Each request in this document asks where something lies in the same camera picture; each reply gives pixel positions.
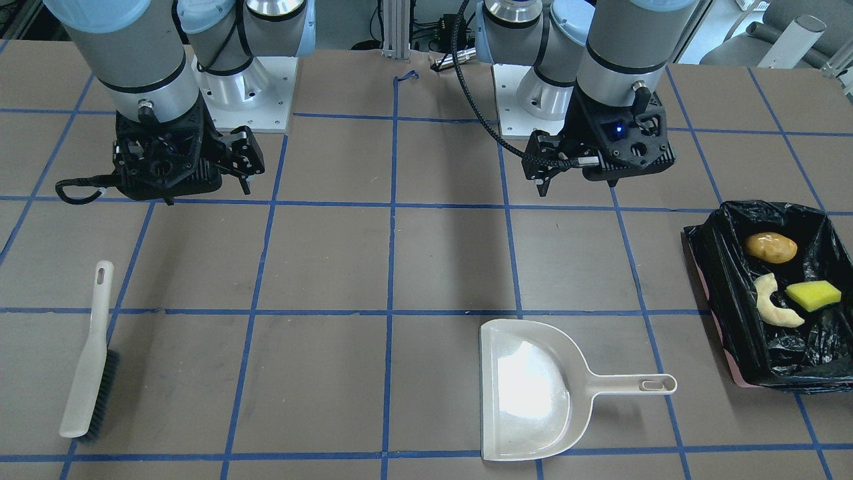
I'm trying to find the beige plastic dustpan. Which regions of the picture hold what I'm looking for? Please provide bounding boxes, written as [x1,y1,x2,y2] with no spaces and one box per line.
[479,319,678,462]

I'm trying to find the grey office chair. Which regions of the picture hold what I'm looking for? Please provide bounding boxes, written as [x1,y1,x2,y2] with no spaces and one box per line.
[700,1,852,78]

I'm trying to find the beige hand brush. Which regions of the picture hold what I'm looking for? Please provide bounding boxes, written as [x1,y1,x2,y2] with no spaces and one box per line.
[59,259,120,441]

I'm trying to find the beige toy food slice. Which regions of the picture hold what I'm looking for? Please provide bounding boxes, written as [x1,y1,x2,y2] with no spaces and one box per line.
[754,273,805,328]

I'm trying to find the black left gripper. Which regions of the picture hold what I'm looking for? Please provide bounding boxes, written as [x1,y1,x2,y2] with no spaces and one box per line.
[521,86,676,197]

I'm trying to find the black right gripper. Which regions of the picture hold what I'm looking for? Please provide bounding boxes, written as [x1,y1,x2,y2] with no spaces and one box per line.
[113,97,266,201]

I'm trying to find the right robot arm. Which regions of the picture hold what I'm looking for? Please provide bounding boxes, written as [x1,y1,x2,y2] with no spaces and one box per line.
[45,1,316,205]

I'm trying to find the bin with black bag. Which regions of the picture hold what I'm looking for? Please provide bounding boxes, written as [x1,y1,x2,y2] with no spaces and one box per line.
[684,200,852,394]

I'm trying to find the yellow toy pepper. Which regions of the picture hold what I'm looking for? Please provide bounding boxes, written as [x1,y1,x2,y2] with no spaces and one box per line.
[744,232,798,264]

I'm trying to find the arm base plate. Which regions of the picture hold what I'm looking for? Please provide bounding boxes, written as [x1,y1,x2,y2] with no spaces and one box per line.
[192,57,299,133]
[492,64,574,140]

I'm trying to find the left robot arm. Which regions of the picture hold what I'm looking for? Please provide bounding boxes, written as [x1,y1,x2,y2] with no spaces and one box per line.
[475,1,696,197]

